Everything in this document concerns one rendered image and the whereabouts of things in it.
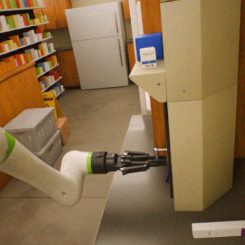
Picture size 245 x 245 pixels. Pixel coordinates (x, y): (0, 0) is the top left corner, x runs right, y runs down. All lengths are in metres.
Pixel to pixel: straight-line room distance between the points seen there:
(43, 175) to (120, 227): 0.37
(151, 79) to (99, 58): 5.16
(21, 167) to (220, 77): 0.70
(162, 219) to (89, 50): 5.20
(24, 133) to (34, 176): 2.17
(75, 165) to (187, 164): 0.43
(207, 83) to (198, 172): 0.33
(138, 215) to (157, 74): 0.58
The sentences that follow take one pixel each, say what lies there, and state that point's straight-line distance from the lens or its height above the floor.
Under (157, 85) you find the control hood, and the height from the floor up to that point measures 1.47.
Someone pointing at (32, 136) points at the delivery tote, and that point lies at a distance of 3.05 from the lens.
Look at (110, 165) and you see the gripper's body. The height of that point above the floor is 1.15.
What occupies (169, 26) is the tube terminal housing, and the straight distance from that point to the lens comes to 0.81.
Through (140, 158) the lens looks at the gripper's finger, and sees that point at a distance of 1.06.
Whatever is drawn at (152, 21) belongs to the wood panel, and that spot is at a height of 1.64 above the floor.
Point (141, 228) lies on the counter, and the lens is 1.07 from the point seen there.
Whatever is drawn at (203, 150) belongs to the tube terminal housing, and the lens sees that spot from 0.96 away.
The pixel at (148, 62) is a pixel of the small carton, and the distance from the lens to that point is 0.92.
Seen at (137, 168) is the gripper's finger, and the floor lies 1.15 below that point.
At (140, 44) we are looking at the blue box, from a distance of 1.03.
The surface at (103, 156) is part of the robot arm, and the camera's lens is 1.04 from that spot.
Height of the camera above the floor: 1.72
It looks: 25 degrees down
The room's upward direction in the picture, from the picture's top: 9 degrees counter-clockwise
